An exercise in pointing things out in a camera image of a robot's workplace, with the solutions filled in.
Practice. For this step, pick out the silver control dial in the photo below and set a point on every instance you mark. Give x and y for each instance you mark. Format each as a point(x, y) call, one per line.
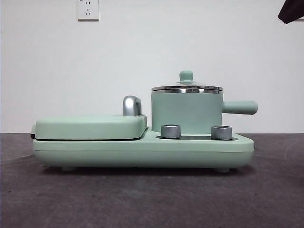
point(221, 132)
point(170, 131)

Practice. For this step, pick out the white wall socket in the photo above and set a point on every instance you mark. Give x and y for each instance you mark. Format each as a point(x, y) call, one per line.
point(88, 9)

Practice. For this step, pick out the glass lid with green knob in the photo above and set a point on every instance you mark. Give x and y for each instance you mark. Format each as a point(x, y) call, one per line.
point(187, 76)

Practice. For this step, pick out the mint green hinged griddle lid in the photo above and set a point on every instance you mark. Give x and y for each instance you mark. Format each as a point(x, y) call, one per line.
point(90, 126)

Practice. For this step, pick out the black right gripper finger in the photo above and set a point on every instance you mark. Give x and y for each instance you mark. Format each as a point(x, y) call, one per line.
point(293, 10)

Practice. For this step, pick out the mint green breakfast machine base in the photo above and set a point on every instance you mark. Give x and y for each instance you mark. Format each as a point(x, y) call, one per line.
point(142, 152)

